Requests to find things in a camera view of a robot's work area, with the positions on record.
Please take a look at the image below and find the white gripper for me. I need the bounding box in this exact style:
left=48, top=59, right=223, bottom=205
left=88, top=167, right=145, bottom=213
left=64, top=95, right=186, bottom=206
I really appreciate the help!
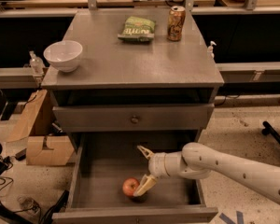
left=133, top=146, right=186, bottom=197

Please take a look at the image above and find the red apple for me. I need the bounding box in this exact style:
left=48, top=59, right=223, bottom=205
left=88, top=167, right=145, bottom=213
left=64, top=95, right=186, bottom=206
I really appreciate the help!
left=122, top=177, right=139, bottom=198

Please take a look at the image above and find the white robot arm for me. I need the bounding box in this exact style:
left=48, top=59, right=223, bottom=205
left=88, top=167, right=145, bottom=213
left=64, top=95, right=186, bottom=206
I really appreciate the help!
left=133, top=143, right=280, bottom=204

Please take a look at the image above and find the open grey middle drawer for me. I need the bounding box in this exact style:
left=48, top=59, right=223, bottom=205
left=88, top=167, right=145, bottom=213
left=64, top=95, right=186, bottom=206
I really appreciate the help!
left=53, top=131, right=217, bottom=224

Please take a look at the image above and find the closed grey top drawer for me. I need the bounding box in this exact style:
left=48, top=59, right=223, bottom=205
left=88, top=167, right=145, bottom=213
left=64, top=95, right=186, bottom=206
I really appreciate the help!
left=53, top=104, right=214, bottom=133

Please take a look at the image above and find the grey wooden drawer cabinet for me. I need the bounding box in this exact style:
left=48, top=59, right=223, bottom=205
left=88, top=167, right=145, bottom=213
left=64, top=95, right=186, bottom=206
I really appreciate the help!
left=42, top=8, right=223, bottom=147

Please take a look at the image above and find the brown cardboard box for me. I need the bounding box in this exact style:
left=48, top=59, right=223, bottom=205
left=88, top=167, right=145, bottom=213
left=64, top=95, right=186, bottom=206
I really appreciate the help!
left=26, top=135, right=74, bottom=166

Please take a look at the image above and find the blue floor tape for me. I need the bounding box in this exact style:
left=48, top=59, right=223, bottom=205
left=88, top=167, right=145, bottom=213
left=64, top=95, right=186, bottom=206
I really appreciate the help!
left=219, top=211, right=245, bottom=224

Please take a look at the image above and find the black chair leg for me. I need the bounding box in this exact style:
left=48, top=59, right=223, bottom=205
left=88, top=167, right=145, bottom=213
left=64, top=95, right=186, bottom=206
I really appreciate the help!
left=261, top=121, right=280, bottom=145

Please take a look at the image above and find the small white pump bottle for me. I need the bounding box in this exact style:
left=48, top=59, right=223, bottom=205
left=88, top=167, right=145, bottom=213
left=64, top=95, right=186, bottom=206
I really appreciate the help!
left=207, top=41, right=217, bottom=58

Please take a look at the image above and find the leaning cardboard sheet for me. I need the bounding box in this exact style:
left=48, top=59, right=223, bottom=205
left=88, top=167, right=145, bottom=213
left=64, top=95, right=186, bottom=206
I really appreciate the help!
left=7, top=90, right=54, bottom=142

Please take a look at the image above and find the green chip bag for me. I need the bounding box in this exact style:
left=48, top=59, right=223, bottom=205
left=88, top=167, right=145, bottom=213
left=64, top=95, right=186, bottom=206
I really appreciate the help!
left=118, top=16, right=156, bottom=42

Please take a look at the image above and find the white ceramic bowl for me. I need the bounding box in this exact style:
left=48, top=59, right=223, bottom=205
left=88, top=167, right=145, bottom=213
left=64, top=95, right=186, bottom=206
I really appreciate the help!
left=43, top=40, right=83, bottom=73

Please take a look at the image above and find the clear plastic bottle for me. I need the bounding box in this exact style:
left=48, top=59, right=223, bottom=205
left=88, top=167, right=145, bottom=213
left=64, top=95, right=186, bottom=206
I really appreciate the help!
left=29, top=50, right=45, bottom=75

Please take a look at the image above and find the orange drink can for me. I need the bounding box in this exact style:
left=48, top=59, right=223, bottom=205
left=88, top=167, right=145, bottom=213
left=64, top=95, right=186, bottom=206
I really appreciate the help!
left=167, top=6, right=186, bottom=41

